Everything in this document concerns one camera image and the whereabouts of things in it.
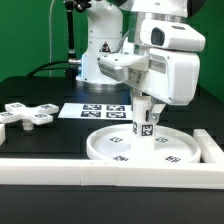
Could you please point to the white fence rail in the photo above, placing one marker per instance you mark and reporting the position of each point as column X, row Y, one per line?
column 109, row 173
column 210, row 151

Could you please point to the black camera stand pole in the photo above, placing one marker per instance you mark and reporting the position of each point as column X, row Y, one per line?
column 70, row 33

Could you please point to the white left fence piece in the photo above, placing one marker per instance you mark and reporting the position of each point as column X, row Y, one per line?
column 2, row 134

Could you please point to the white right fence rail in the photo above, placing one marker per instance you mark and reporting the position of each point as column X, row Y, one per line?
column 210, row 151

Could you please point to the white marker sheet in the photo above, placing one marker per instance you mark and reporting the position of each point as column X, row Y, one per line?
column 95, row 111

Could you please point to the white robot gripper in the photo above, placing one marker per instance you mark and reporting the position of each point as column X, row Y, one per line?
column 169, row 76

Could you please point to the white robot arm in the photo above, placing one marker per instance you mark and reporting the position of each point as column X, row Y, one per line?
column 146, row 45

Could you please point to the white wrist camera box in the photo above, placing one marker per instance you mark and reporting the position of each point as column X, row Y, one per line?
column 171, row 35

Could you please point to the white front fence rail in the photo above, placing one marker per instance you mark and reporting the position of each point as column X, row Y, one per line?
column 109, row 173

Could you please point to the white round table top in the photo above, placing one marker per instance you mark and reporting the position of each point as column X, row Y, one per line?
column 156, row 145

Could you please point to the white cross-shaped table base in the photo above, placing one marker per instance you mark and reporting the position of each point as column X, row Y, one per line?
column 30, row 116

